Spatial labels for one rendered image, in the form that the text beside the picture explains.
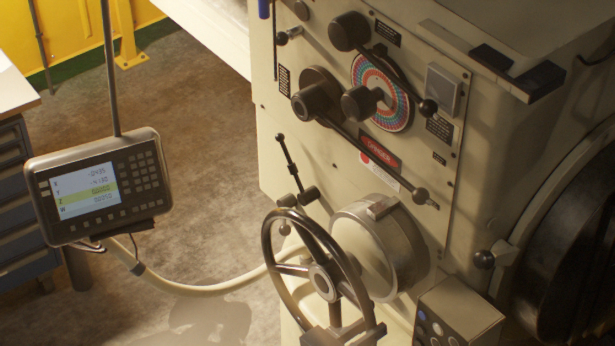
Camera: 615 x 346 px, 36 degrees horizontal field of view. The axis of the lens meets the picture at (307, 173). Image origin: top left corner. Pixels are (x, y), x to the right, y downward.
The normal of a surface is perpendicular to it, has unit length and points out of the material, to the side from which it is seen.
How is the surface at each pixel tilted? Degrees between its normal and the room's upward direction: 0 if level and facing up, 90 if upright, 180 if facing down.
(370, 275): 88
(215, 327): 0
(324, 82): 90
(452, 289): 0
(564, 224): 51
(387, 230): 21
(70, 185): 70
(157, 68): 0
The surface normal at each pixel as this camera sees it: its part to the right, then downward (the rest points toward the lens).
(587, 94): 0.63, 0.54
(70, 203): 0.39, 0.35
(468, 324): 0.00, -0.73
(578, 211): -0.53, -0.23
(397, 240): 0.37, -0.27
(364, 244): -0.57, 0.12
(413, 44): -0.77, 0.44
